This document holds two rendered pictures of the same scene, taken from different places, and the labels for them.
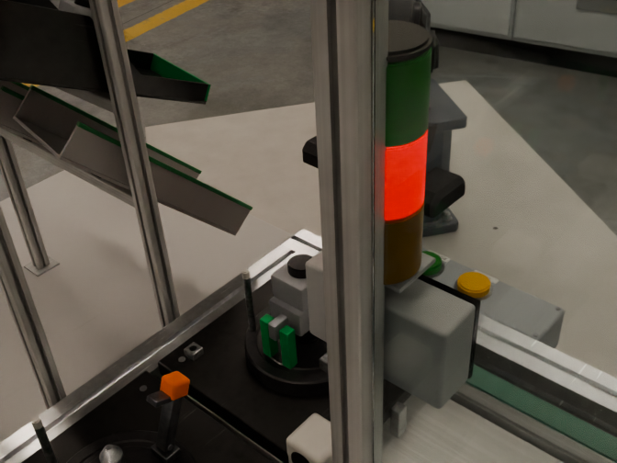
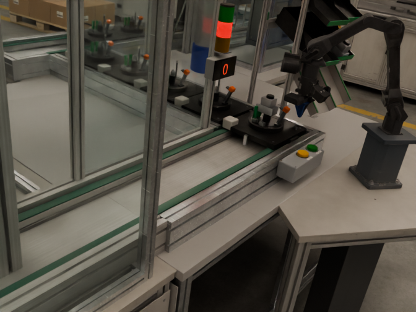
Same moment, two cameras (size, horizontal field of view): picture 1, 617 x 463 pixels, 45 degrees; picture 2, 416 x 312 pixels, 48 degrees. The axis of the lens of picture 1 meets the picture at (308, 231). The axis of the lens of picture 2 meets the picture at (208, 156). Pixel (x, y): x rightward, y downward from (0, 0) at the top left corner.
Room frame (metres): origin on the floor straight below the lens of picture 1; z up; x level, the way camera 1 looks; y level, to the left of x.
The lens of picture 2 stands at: (0.19, -1.62, 1.68)
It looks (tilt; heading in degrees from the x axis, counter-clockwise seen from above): 28 degrees down; 83
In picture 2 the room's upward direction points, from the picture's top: 8 degrees clockwise
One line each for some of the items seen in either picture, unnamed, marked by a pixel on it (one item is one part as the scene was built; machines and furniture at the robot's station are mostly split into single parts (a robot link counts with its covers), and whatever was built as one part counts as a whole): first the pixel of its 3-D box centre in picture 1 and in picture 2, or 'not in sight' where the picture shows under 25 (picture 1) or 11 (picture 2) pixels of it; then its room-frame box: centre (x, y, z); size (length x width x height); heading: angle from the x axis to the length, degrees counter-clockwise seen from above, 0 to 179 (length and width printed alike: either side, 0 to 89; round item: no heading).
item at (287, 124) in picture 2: (308, 355); (264, 127); (0.61, 0.01, 0.96); 0.24 x 0.24 x 0.02; 47
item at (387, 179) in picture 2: not in sight; (382, 155); (1.02, -0.16, 0.96); 0.15 x 0.15 x 0.20; 11
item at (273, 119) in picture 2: (308, 342); (265, 123); (0.61, 0.01, 0.98); 0.14 x 0.14 x 0.02
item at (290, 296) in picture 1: (297, 293); (266, 103); (0.60, 0.02, 1.06); 0.08 x 0.04 x 0.07; 137
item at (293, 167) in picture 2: not in sight; (300, 162); (0.71, -0.20, 0.93); 0.21 x 0.07 x 0.06; 47
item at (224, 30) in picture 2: not in sight; (224, 28); (0.39, -0.05, 1.33); 0.05 x 0.05 x 0.05
